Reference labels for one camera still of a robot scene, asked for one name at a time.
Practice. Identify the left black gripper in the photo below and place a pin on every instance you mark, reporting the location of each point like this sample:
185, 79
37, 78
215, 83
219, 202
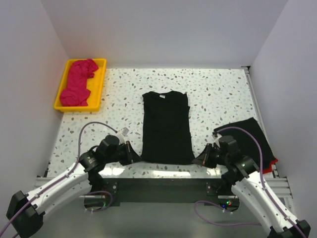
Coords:
128, 153

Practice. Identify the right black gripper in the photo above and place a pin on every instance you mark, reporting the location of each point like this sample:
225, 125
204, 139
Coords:
209, 155

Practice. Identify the black t shirt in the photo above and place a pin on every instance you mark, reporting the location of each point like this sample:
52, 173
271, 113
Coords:
250, 139
166, 130

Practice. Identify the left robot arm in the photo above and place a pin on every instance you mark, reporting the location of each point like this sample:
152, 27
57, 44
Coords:
26, 211

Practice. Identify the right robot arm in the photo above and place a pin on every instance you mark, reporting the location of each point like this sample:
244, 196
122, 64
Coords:
245, 180

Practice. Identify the folded black t shirt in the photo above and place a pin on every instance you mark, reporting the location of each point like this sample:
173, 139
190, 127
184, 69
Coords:
250, 139

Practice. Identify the folded red t shirt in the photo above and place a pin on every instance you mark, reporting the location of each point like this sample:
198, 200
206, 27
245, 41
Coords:
267, 165

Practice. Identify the yellow plastic bin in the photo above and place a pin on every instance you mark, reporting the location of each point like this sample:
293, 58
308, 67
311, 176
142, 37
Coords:
95, 85

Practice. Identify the pink crumpled t shirt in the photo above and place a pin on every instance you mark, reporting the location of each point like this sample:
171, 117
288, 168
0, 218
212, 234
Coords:
75, 94

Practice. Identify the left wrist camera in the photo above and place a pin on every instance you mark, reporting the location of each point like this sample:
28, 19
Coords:
122, 135

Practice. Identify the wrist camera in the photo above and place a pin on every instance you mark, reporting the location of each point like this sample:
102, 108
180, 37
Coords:
122, 135
215, 137

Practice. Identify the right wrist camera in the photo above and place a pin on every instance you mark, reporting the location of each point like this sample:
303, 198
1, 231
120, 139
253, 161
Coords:
215, 137

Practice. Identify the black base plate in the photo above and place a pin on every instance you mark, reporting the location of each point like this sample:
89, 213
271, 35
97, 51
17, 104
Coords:
167, 190

